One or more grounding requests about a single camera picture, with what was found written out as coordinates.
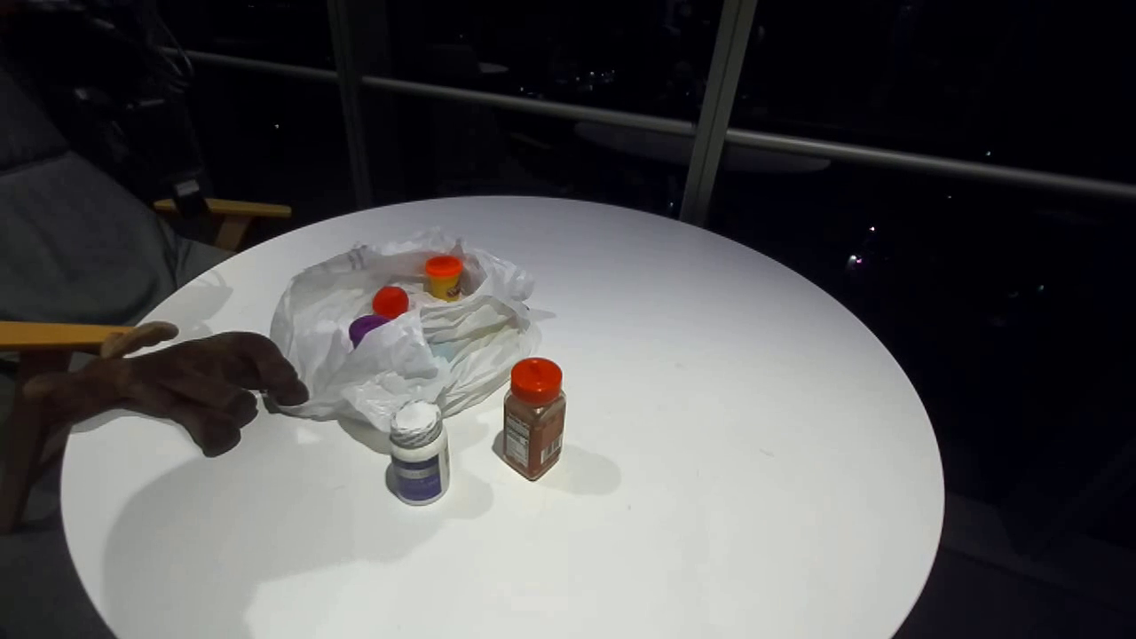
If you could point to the white lid pill bottle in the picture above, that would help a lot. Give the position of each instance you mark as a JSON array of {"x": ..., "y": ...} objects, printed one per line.
[{"x": 418, "y": 465}]

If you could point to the wooden chair armrest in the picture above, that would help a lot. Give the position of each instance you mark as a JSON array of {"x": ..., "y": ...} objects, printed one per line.
[{"x": 105, "y": 338}]

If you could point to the small red toy cup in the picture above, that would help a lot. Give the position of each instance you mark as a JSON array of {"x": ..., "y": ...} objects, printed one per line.
[{"x": 388, "y": 302}]

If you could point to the spice jar orange lid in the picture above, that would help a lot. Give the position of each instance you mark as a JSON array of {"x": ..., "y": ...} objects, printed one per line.
[{"x": 534, "y": 416}]

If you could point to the white plastic bag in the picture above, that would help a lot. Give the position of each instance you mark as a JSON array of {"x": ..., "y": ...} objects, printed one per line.
[{"x": 450, "y": 353}]

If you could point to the yellow cup orange lid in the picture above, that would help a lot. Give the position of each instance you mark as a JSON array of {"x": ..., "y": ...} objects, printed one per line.
[{"x": 447, "y": 276}]

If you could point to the purple toy cup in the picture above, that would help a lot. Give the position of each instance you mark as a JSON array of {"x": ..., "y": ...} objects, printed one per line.
[{"x": 364, "y": 329}]

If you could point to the grey window frame post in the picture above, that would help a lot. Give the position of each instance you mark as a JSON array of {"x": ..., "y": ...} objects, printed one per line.
[{"x": 718, "y": 101}]

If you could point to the brown plush toy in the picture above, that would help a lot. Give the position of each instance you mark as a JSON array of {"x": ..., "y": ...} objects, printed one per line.
[{"x": 212, "y": 387}]

